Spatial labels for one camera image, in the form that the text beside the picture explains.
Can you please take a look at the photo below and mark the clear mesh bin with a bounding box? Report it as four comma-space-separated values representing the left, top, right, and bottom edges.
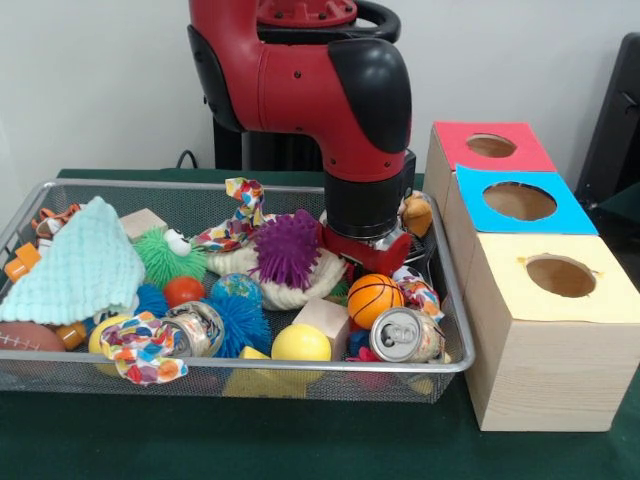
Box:
0, 178, 476, 404

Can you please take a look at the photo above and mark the wooden box with three holes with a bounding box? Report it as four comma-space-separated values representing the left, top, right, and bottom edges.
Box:
422, 121, 640, 433

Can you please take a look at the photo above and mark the mint green knitted cloth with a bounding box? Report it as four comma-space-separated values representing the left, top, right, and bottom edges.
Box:
0, 195, 145, 326

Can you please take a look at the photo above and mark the purple spiky ball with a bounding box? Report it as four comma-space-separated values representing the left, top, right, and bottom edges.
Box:
250, 208, 323, 292

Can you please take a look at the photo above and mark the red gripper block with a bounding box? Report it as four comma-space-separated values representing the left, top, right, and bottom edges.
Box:
320, 224, 414, 277

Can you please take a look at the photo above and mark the silver drink can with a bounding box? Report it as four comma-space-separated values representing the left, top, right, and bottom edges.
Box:
369, 306, 447, 364

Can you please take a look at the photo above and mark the orange plastic building block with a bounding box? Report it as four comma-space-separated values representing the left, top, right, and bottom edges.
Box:
3, 243, 89, 351

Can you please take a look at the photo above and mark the green fuzzy toy with eyes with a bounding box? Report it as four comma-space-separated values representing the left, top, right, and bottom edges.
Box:
133, 227, 208, 288

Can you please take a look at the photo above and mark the dark green table cloth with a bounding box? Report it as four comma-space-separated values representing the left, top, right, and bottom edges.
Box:
0, 168, 640, 480

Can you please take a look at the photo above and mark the black office chair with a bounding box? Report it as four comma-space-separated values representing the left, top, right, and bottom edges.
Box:
575, 33, 640, 226

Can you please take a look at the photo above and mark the colourful polka dot cloth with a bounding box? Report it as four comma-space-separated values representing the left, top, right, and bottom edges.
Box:
192, 177, 267, 254

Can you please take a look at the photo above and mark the small brown football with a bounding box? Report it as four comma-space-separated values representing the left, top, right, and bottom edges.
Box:
0, 321, 66, 353

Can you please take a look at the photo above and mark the small orange basketball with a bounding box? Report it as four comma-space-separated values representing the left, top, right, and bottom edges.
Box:
347, 273, 406, 330

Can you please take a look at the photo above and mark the yellow tennis ball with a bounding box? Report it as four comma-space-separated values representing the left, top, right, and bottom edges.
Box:
271, 323, 333, 363

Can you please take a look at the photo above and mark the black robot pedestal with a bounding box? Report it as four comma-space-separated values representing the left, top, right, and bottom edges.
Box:
212, 0, 401, 173

